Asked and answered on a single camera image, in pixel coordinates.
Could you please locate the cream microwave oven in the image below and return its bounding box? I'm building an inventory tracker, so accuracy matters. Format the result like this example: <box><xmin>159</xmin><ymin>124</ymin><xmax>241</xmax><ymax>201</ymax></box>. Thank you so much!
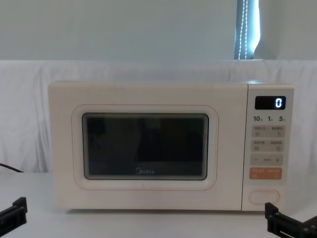
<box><xmin>48</xmin><ymin>80</ymin><xmax>295</xmax><ymax>213</ymax></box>

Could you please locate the black power cable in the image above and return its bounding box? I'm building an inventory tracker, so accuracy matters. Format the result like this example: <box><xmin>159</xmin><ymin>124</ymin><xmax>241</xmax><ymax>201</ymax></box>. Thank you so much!
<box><xmin>0</xmin><ymin>163</ymin><xmax>25</xmax><ymax>174</ymax></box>

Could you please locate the white curtain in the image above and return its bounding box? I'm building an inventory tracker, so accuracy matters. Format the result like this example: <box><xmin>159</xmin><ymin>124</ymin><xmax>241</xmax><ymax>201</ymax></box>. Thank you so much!
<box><xmin>0</xmin><ymin>0</ymin><xmax>317</xmax><ymax>61</ymax></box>

